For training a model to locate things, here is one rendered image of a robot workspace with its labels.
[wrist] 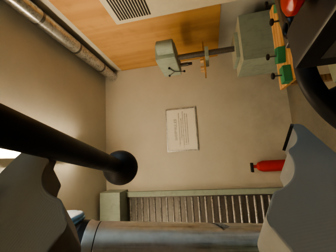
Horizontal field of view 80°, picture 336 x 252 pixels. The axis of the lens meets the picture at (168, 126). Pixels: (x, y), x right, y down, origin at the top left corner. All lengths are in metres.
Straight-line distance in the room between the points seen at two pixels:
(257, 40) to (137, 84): 1.87
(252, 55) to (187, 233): 1.91
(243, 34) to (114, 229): 2.09
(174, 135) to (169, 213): 1.09
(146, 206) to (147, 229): 2.67
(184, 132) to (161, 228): 2.54
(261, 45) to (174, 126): 1.54
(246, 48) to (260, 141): 1.34
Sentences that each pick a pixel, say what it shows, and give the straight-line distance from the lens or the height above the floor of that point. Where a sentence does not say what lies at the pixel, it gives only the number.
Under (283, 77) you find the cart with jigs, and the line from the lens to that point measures 1.57.
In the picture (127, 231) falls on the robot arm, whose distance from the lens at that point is 0.47.
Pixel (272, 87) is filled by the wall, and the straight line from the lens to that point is 3.20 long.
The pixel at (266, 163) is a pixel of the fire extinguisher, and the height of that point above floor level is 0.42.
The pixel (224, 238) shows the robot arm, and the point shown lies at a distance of 0.48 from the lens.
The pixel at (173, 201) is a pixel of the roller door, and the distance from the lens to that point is 3.01.
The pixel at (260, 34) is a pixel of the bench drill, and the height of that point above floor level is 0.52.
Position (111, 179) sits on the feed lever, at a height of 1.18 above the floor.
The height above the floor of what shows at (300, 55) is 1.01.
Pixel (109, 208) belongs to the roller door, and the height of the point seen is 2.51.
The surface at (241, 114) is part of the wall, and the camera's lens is 3.02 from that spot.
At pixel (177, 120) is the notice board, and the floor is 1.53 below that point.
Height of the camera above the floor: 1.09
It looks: 11 degrees up
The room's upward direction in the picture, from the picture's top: 95 degrees counter-clockwise
